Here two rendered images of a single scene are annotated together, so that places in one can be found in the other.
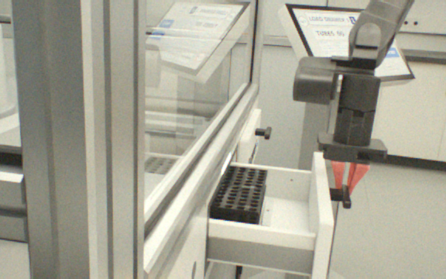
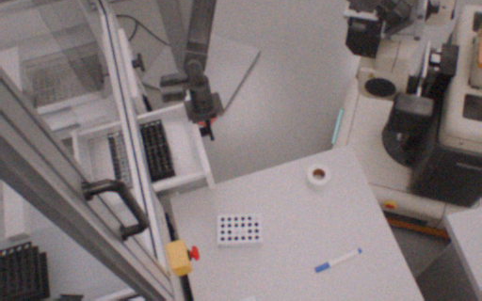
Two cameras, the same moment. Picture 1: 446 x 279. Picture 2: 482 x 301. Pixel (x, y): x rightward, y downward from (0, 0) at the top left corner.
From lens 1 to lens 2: 0.90 m
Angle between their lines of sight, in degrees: 45
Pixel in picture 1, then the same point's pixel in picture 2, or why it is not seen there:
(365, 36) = (193, 71)
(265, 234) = (182, 182)
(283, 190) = (171, 117)
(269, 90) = not seen: outside the picture
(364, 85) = (201, 92)
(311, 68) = (168, 87)
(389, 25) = (203, 56)
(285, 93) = not seen: outside the picture
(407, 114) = not seen: outside the picture
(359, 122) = (205, 104)
